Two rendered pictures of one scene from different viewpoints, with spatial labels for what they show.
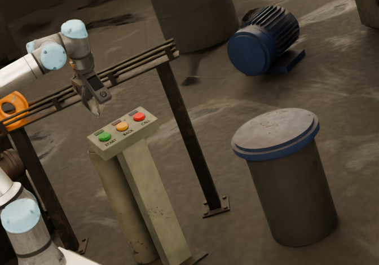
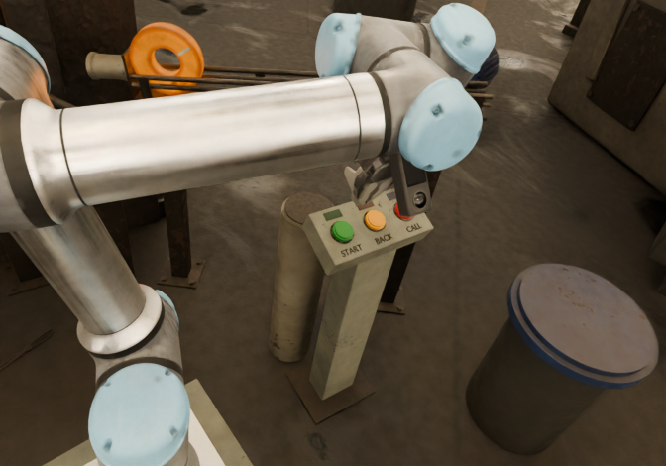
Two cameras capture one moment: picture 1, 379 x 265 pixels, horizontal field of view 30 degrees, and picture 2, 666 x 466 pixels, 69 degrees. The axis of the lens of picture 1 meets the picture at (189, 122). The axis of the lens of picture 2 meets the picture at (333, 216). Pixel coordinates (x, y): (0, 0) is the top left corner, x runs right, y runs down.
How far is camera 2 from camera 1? 175 cm
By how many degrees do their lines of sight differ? 22
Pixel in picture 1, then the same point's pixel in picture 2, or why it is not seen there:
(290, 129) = (620, 339)
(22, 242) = not seen: outside the picture
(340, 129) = (537, 243)
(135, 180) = (348, 304)
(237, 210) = (414, 319)
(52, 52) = (455, 121)
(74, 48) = not seen: hidden behind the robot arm
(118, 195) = (296, 288)
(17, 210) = (138, 413)
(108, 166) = (306, 250)
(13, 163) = not seen: hidden behind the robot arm
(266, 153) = (588, 377)
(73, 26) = (474, 30)
